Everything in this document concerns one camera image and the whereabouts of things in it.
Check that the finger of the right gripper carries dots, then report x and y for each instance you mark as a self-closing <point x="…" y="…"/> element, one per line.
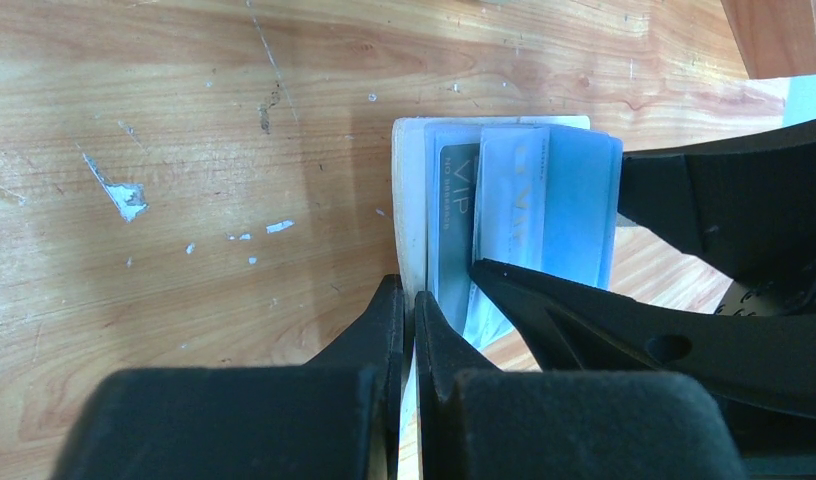
<point x="761" y="368"/>
<point x="746" y="206"/>

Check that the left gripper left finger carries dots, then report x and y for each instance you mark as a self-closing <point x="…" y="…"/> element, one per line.
<point x="336" y="416"/>

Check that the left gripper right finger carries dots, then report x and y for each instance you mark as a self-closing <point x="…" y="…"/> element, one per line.
<point x="477" y="421"/>

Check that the light blue VIP card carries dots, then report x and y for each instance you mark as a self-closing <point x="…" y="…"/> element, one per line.
<point x="546" y="199"/>

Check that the grey VIP card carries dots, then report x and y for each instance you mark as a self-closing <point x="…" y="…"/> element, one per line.
<point x="452" y="154"/>

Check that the white leather card holder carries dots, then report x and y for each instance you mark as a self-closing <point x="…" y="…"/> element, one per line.
<point x="409" y="196"/>

